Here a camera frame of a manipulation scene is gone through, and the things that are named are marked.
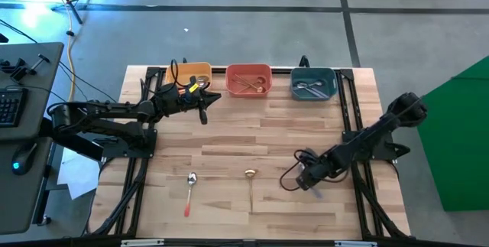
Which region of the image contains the silver spoon red handle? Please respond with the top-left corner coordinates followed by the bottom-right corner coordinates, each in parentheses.
top-left (232, 73), bottom-right (265, 93)
top-left (183, 172), bottom-right (198, 218)
top-left (233, 76), bottom-right (265, 95)

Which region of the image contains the black desk clamp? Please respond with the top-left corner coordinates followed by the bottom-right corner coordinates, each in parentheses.
top-left (0, 54), bottom-right (51, 84)

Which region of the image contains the white paper sheet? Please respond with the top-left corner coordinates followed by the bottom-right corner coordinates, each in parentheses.
top-left (57, 147), bottom-right (103, 201)

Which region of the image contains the yellow plastic bin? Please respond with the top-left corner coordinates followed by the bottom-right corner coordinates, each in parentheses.
top-left (164, 61), bottom-right (213, 91)

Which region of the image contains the green panel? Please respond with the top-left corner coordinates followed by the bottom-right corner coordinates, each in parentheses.
top-left (416, 55), bottom-right (489, 213)

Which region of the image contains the grey desk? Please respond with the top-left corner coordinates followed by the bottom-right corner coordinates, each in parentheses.
top-left (0, 42), bottom-right (65, 236)

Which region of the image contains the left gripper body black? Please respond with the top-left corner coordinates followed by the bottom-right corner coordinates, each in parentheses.
top-left (162, 83), bottom-right (206, 115)

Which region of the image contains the silver metal bracket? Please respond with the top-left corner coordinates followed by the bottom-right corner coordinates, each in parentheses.
top-left (120, 239), bottom-right (165, 247)
top-left (334, 240), bottom-right (378, 247)

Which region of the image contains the yellow cable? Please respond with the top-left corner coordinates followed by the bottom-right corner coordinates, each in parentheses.
top-left (65, 4), bottom-right (77, 102)

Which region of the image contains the black computer mouse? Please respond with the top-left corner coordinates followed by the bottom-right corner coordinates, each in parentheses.
top-left (10, 142), bottom-right (38, 176)

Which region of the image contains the black aluminium table frame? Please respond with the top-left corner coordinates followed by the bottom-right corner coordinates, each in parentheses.
top-left (86, 65), bottom-right (413, 240)

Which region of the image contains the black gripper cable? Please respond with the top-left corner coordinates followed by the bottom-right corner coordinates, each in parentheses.
top-left (279, 149), bottom-right (351, 193)
top-left (170, 58), bottom-right (180, 87)

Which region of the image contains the orange plastic bin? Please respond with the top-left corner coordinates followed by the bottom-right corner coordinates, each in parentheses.
top-left (225, 63), bottom-right (274, 98)

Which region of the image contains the dark teal plastic bin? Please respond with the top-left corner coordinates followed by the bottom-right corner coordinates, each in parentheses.
top-left (290, 67), bottom-right (339, 102)

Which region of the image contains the black keyboard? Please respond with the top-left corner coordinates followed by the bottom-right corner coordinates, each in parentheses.
top-left (0, 88), bottom-right (28, 128)

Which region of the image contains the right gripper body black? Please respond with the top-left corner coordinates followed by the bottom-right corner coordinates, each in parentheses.
top-left (296, 158), bottom-right (330, 191)

